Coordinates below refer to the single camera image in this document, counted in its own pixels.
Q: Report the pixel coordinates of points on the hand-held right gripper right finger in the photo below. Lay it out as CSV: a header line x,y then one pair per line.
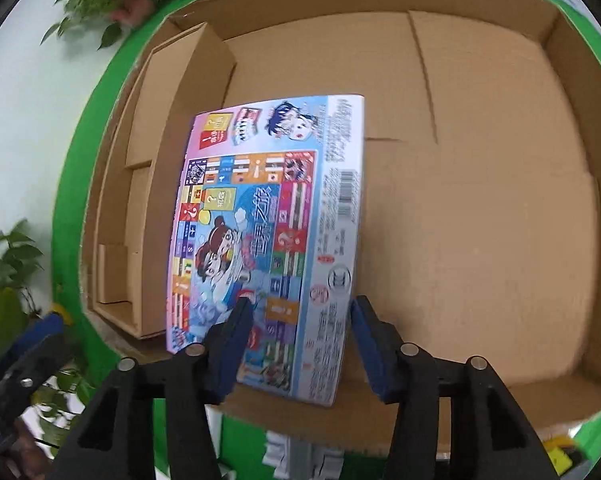
x,y
375,355

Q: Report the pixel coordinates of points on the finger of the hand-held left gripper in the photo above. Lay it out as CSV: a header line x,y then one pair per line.
x,y
44,332

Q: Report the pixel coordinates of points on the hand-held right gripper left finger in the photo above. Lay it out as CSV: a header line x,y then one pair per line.
x,y
229,355

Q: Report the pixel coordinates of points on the colourful board game box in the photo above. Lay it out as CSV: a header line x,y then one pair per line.
x,y
240,210

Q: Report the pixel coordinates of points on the brown cardboard box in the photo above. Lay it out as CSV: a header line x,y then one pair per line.
x,y
480,210

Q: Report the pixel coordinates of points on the green leafy plant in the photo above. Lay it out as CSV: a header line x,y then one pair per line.
x,y
10,280

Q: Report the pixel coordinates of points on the white ribbed object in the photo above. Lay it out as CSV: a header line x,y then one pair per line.
x,y
290,457

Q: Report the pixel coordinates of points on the green tablecloth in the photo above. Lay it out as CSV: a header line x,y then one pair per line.
x,y
78,140

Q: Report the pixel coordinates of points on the yellow object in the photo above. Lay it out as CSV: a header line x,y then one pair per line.
x,y
560,457

